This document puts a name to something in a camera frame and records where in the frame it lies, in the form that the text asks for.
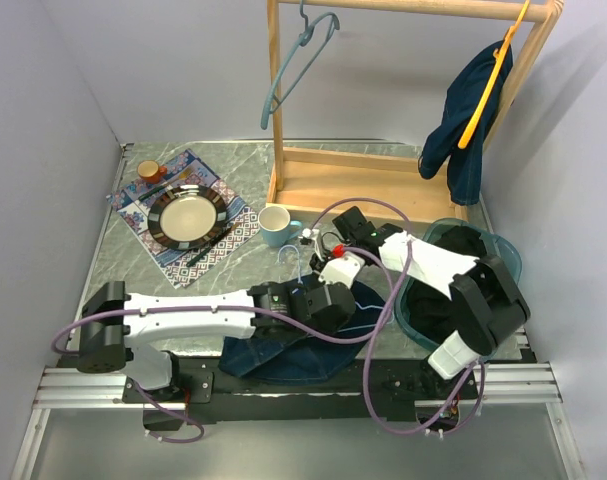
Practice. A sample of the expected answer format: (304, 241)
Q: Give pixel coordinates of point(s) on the striped rim dinner plate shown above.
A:
(187, 217)

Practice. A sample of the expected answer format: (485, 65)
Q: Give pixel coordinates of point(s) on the yellow plastic hanger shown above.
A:
(499, 55)

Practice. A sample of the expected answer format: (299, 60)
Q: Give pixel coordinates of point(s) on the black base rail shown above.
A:
(211, 395)

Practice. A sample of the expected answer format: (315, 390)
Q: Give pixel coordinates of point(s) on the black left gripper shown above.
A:
(311, 288)

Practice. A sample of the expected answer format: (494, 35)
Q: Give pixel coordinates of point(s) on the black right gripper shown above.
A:
(316, 262)

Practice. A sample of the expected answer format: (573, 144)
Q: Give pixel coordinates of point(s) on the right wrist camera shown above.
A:
(310, 236)

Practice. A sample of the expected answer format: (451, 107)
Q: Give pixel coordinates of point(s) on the dark denim skirt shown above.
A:
(464, 166)

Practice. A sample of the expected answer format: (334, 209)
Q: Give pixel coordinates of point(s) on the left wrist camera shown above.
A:
(342, 268)

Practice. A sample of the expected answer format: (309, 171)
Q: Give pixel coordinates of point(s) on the green handled fork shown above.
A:
(165, 185)

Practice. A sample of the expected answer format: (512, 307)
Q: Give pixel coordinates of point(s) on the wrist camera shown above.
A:
(342, 268)
(310, 236)

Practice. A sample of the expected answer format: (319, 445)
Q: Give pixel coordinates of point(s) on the orange small cup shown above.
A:
(151, 172)

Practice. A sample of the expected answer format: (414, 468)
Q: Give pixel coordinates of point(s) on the wooden clothes rack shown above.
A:
(308, 181)

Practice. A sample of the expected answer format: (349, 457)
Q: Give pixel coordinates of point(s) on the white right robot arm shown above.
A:
(487, 305)

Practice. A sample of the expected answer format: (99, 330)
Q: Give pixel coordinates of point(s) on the blue patterned placemat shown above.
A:
(172, 262)

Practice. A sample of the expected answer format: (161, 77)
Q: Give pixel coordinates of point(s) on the teal plastic basket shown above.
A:
(495, 245)

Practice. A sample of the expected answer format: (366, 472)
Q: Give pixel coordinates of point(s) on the black garment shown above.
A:
(430, 311)

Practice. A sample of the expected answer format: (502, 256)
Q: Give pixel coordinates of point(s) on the light blue mug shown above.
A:
(277, 227)

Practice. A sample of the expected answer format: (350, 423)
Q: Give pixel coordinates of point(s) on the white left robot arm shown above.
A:
(122, 327)

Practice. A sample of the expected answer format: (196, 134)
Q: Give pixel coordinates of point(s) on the dark handled knife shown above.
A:
(202, 254)

